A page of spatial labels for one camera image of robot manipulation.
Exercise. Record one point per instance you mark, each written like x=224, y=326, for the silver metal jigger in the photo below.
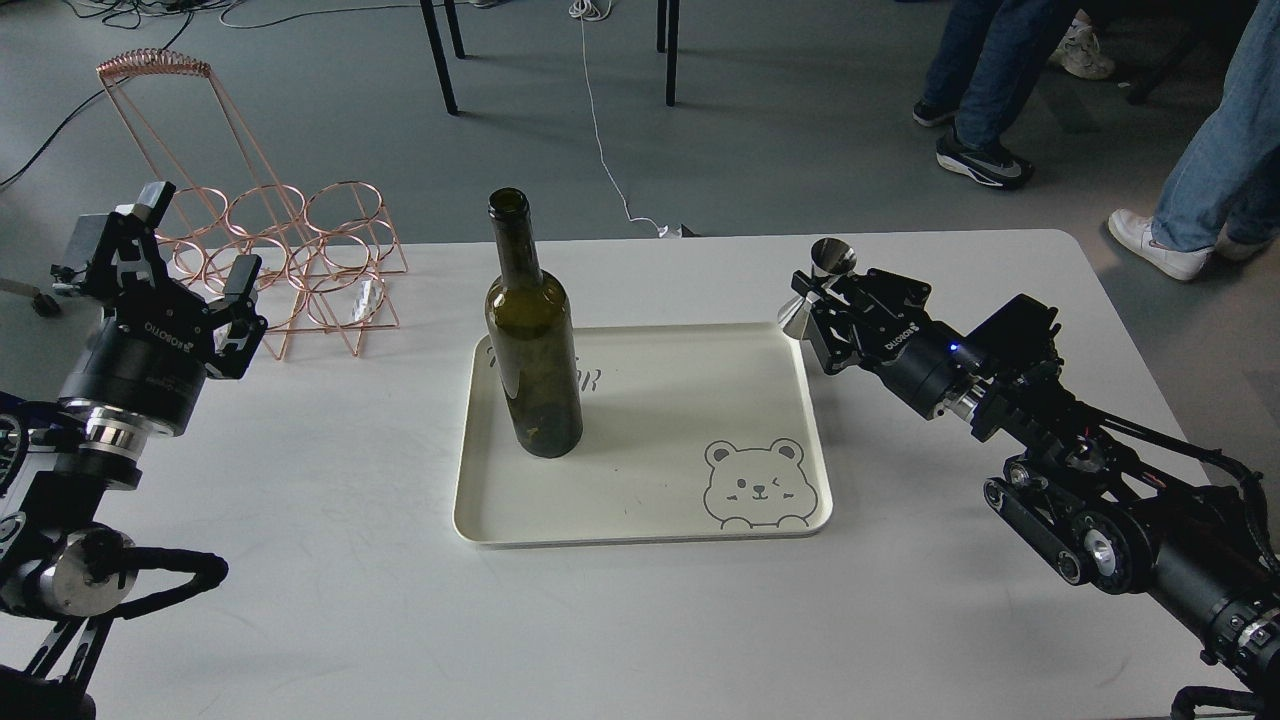
x=830, y=258

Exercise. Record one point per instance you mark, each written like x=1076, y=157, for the copper wire wine rack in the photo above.
x=327, y=256

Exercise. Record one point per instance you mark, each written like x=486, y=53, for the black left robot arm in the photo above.
x=61, y=564

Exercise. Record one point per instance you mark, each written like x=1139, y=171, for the dark green wine bottle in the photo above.
x=528, y=316

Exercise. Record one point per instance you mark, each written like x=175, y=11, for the walking person in jeans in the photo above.
x=1221, y=197

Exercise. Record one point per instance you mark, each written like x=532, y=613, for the cream bear serving tray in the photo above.
x=692, y=433

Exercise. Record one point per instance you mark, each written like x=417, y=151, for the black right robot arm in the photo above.
x=1102, y=500

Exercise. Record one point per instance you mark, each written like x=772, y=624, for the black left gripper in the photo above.
x=141, y=358

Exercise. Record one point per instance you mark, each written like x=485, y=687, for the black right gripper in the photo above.
x=877, y=321

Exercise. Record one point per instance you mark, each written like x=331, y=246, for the chair caster wheel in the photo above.
x=42, y=303

